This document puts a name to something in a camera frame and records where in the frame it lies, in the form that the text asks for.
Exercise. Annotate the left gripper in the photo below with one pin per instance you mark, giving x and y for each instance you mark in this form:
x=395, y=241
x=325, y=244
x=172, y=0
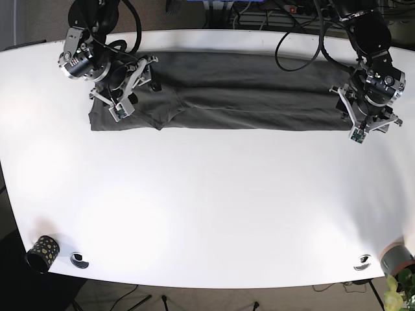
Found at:
x=370, y=110

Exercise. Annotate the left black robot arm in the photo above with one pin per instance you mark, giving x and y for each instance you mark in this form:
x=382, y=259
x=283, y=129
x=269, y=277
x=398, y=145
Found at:
x=371, y=40

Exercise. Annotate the grey plant pot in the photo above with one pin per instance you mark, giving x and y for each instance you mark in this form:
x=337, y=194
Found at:
x=396, y=257

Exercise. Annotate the metal table grommet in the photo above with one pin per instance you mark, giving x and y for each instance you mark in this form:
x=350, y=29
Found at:
x=78, y=260
x=362, y=263

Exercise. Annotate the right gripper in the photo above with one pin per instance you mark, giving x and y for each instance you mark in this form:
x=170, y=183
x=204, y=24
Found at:
x=116, y=89

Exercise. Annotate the left metal table grommet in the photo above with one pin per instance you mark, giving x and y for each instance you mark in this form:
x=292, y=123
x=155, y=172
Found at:
x=78, y=260

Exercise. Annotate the black floral cup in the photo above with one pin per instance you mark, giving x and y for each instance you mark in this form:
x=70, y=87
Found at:
x=42, y=254

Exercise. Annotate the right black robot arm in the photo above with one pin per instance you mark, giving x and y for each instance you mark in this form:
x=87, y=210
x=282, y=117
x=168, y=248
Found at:
x=86, y=52

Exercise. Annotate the right metal table grommet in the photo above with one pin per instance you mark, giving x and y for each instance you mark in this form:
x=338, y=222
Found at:
x=362, y=263

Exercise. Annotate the dark grey T-shirt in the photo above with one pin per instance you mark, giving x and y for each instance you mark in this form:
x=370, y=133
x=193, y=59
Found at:
x=222, y=91

